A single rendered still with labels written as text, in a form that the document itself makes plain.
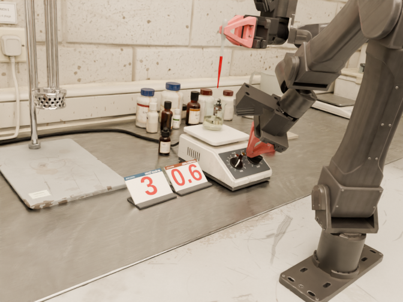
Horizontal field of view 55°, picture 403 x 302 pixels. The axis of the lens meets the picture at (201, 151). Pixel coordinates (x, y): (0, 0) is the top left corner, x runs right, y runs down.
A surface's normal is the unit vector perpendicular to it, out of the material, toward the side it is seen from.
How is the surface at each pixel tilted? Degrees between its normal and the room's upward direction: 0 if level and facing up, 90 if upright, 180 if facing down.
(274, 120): 114
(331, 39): 92
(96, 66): 90
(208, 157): 90
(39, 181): 0
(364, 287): 0
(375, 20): 90
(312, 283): 0
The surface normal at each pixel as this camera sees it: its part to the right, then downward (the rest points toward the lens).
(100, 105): 0.65, 0.33
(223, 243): 0.10, -0.93
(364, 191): 0.13, 0.48
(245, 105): -0.07, 0.69
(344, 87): -0.74, 0.22
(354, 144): -0.97, -0.06
